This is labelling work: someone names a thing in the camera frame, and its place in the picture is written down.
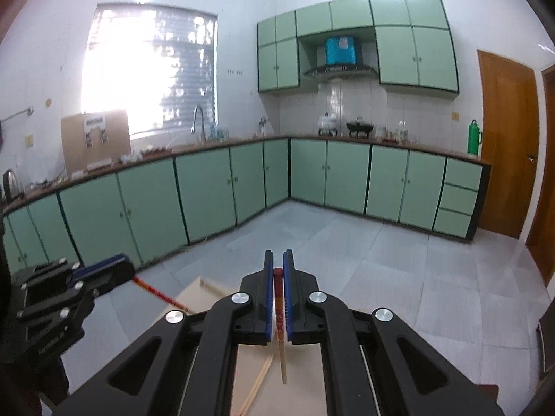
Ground green wall cabinets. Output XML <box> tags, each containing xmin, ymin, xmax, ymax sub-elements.
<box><xmin>257</xmin><ymin>0</ymin><xmax>460</xmax><ymax>99</ymax></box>

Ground black wok with lid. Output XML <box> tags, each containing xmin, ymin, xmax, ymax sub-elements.
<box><xmin>346</xmin><ymin>117</ymin><xmax>374</xmax><ymax>138</ymax></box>

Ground wooden door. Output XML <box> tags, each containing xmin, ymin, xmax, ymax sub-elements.
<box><xmin>477</xmin><ymin>49</ymin><xmax>539</xmax><ymax>239</ymax></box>
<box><xmin>526</xmin><ymin>63</ymin><xmax>555</xmax><ymax>289</ymax></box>

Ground range hood with blue wrap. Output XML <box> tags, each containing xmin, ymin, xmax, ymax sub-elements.
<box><xmin>302</xmin><ymin>35</ymin><xmax>379</xmax><ymax>82</ymax></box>

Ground metal towel rail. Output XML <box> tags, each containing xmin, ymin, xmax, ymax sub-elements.
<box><xmin>0</xmin><ymin>106</ymin><xmax>34</xmax><ymax>123</ymax></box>

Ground green base cabinets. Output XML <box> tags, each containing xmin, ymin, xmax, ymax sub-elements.
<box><xmin>0</xmin><ymin>135</ymin><xmax>492</xmax><ymax>276</ymax></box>

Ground electric kettle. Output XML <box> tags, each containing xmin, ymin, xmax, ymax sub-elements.
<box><xmin>2</xmin><ymin>169</ymin><xmax>24</xmax><ymax>202</ymax></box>

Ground window with blinds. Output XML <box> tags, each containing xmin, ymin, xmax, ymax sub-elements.
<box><xmin>82</xmin><ymin>3</ymin><xmax>219</xmax><ymax>139</ymax></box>

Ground white cooking pot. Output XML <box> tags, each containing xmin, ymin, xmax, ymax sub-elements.
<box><xmin>317</xmin><ymin>114</ymin><xmax>339</xmax><ymax>136</ymax></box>

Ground brown cardboard sheet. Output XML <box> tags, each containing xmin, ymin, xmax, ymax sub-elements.
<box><xmin>61</xmin><ymin>110</ymin><xmax>131</xmax><ymax>174</ymax></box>

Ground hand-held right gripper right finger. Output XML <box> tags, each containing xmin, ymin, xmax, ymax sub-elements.
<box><xmin>284</xmin><ymin>249</ymin><xmax>504</xmax><ymax>416</ymax></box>

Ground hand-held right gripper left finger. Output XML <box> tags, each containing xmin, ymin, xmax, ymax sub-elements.
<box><xmin>54</xmin><ymin>249</ymin><xmax>275</xmax><ymax>416</ymax></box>

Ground chrome kitchen faucet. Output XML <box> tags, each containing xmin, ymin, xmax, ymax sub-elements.
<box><xmin>191</xmin><ymin>105</ymin><xmax>207</xmax><ymax>144</ymax></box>

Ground rags on counter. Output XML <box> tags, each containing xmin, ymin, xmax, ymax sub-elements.
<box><xmin>130</xmin><ymin>145</ymin><xmax>172</xmax><ymax>159</ymax></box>

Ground beige table cloth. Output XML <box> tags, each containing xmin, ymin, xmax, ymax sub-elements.
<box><xmin>167</xmin><ymin>274</ymin><xmax>330</xmax><ymax>416</ymax></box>

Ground green thermos flask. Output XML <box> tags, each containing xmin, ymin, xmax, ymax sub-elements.
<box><xmin>467</xmin><ymin>119</ymin><xmax>483</xmax><ymax>157</ymax></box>

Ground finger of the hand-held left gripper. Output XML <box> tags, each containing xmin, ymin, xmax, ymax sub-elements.
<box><xmin>17</xmin><ymin>262</ymin><xmax>136</xmax><ymax>323</ymax></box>
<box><xmin>11</xmin><ymin>254</ymin><xmax>131</xmax><ymax>289</ymax></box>

